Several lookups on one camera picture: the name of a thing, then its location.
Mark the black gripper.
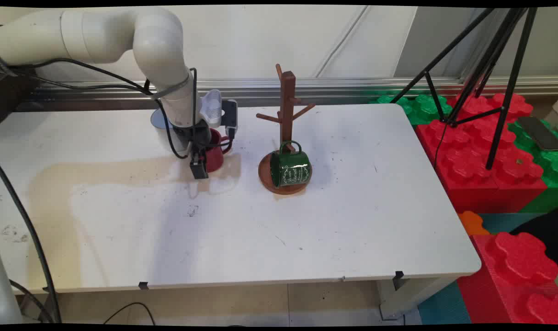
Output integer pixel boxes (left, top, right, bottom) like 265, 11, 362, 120
171, 119, 213, 180

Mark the green enamel mug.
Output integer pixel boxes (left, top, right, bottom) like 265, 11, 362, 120
270, 140, 313, 188

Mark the red enamel mug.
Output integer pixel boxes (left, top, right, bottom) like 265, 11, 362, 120
205, 128, 233, 173

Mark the white enamel mug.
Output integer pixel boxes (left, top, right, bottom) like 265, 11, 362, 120
150, 108, 190, 155

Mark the wooden mug tree stand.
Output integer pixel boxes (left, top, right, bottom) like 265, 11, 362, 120
256, 63, 316, 195

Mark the green foam block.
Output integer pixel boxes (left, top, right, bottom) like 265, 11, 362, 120
370, 94, 455, 126
508, 117, 558, 213

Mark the white table leg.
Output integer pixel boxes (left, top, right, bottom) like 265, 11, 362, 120
377, 275, 454, 321

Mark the large red foam block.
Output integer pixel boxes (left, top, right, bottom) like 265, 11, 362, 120
416, 92, 549, 215

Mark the orange foam piece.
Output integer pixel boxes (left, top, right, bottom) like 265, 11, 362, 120
458, 211, 491, 236

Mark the teal foam mat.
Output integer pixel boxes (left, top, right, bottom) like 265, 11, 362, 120
417, 280, 473, 325

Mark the black tripod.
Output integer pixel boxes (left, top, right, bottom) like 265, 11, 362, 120
389, 7, 539, 171

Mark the dark smartphone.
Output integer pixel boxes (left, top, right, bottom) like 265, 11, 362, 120
517, 116, 558, 152

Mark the black camera usb cable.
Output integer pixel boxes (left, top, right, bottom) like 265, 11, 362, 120
209, 129, 236, 154

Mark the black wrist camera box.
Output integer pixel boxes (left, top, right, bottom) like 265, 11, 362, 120
221, 99, 239, 139

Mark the white ribbed camera mount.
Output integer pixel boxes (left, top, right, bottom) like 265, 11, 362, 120
200, 90, 223, 128

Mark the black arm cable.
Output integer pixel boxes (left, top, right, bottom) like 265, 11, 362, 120
0, 58, 199, 160

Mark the thin black floor cable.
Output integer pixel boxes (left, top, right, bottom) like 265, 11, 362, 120
103, 302, 156, 325

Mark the aluminium wall rail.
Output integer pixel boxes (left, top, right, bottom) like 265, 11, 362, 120
28, 76, 558, 111

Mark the thick black cable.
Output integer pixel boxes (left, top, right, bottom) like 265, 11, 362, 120
0, 165, 63, 324

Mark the white wall conduit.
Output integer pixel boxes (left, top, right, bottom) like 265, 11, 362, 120
315, 6, 370, 78

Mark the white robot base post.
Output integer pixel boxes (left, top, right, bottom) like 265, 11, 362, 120
0, 252, 23, 325

